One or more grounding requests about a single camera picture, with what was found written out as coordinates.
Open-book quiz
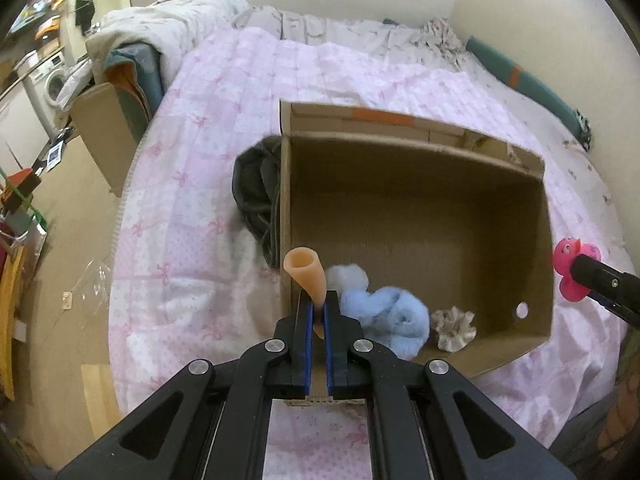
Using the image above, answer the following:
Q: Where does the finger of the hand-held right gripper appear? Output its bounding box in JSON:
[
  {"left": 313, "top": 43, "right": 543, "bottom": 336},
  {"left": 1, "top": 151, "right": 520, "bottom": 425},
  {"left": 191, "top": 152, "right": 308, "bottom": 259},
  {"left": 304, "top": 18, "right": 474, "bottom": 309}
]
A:
[{"left": 571, "top": 254, "right": 640, "bottom": 330}]

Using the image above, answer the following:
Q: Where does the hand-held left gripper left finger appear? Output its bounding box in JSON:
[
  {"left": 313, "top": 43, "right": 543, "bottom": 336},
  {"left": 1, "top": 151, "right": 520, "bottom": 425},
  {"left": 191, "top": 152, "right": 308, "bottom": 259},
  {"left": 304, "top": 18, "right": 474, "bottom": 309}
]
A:
[{"left": 55, "top": 291, "right": 314, "bottom": 480}]

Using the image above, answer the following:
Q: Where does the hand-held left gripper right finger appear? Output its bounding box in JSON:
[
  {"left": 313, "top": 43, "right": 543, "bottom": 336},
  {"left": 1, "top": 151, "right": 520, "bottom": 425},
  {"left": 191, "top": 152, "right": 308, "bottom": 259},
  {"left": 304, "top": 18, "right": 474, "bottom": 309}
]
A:
[{"left": 323, "top": 291, "right": 577, "bottom": 480}]

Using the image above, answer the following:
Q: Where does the pink soft toy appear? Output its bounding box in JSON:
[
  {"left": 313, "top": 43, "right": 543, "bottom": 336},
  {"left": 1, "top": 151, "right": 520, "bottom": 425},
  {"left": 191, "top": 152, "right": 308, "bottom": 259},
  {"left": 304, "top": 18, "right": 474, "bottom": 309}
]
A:
[{"left": 552, "top": 236, "right": 602, "bottom": 304}]

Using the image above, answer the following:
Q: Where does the peach soft cone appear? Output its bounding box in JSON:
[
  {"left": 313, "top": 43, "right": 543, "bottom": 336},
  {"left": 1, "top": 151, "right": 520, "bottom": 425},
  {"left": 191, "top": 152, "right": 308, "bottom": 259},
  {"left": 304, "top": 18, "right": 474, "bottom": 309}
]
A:
[{"left": 283, "top": 247, "right": 328, "bottom": 338}]

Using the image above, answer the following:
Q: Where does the light blue plush cloth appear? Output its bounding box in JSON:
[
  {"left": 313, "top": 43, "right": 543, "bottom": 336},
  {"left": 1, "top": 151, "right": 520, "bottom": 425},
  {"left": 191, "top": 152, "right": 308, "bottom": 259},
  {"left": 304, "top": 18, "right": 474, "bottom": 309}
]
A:
[{"left": 339, "top": 286, "right": 431, "bottom": 361}]

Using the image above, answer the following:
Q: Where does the white fluffy ball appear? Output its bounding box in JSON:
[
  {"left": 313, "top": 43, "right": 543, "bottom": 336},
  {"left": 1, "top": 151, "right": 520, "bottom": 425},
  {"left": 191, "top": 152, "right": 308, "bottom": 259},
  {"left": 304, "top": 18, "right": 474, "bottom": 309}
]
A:
[{"left": 324, "top": 263, "right": 370, "bottom": 294}]

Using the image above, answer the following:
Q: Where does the beige scrunchie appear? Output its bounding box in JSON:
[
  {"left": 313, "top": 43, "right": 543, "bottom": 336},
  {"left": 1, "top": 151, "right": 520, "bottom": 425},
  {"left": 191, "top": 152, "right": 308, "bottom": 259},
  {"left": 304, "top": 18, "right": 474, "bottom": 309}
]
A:
[{"left": 430, "top": 306, "right": 477, "bottom": 354}]

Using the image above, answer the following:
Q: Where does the dark patterned cloth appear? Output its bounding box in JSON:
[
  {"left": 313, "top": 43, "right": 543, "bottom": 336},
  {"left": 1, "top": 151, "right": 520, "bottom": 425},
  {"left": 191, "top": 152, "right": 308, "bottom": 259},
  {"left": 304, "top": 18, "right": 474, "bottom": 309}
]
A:
[{"left": 550, "top": 332, "right": 640, "bottom": 476}]

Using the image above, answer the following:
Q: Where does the dark green cloth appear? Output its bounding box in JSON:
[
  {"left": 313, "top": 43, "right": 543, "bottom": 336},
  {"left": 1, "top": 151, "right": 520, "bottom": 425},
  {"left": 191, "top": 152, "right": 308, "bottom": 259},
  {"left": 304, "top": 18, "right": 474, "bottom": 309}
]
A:
[{"left": 231, "top": 136, "right": 284, "bottom": 269}]

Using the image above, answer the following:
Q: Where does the pink bow-print quilt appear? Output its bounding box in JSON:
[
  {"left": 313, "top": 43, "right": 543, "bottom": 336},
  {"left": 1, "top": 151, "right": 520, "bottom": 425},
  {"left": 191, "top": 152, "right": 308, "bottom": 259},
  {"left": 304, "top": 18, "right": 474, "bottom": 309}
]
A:
[{"left": 107, "top": 26, "right": 632, "bottom": 480}]

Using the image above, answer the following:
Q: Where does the teal bolster pillow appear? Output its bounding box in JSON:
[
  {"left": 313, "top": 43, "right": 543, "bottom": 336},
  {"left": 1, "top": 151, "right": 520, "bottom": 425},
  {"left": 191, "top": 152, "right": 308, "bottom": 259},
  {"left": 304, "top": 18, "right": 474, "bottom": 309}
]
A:
[{"left": 465, "top": 35, "right": 594, "bottom": 152}]

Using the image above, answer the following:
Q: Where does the wooden board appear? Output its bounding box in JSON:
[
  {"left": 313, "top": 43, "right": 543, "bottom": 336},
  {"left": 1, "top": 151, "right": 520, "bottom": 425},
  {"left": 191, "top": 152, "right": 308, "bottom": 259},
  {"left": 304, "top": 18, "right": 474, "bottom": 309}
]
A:
[{"left": 80, "top": 364, "right": 124, "bottom": 442}]

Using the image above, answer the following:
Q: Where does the clear plastic wrap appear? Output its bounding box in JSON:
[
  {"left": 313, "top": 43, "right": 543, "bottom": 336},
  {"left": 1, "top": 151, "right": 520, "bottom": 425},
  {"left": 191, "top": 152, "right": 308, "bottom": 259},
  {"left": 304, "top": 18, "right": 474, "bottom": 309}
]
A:
[{"left": 69, "top": 257, "right": 114, "bottom": 312}]

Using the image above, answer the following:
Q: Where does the crumpled floral cloth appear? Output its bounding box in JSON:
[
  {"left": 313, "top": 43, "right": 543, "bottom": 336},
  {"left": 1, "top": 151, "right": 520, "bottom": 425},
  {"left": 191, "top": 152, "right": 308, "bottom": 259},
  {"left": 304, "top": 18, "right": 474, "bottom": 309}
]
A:
[{"left": 417, "top": 16, "right": 469, "bottom": 69}]

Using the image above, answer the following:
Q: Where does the plain cardboard box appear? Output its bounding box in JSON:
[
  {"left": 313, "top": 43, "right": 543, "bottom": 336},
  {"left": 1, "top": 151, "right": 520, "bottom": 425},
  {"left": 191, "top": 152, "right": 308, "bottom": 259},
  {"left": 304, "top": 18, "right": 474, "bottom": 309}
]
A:
[{"left": 70, "top": 82, "right": 140, "bottom": 199}]

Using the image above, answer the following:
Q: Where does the yellow curved board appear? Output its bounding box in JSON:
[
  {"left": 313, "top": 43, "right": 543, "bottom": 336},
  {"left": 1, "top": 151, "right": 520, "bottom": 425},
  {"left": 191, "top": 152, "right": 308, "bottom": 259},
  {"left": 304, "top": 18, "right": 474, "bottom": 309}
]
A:
[{"left": 0, "top": 244, "right": 29, "bottom": 402}]

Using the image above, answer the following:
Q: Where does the teal and orange blanket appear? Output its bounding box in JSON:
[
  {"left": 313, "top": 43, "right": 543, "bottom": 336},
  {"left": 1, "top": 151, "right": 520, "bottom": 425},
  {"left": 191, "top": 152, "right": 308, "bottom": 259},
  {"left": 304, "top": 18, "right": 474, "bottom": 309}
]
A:
[{"left": 102, "top": 42, "right": 166, "bottom": 127}]

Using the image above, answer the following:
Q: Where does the red box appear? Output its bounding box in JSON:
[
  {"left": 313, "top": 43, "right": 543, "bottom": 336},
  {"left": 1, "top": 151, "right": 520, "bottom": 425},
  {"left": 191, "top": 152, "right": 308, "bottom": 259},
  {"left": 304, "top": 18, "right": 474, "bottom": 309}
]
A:
[{"left": 2, "top": 169, "right": 43, "bottom": 208}]

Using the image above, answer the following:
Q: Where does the white comforter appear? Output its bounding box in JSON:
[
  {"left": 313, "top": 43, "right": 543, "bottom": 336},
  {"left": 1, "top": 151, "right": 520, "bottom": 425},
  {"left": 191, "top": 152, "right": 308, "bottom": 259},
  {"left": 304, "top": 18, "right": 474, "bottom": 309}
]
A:
[{"left": 85, "top": 0, "right": 252, "bottom": 103}]

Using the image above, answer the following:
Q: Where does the white washing machine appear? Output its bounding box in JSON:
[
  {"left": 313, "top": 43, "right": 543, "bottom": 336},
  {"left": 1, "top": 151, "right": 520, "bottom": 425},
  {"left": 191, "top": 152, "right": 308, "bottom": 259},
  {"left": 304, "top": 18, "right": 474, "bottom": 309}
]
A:
[{"left": 25, "top": 51, "right": 72, "bottom": 128}]

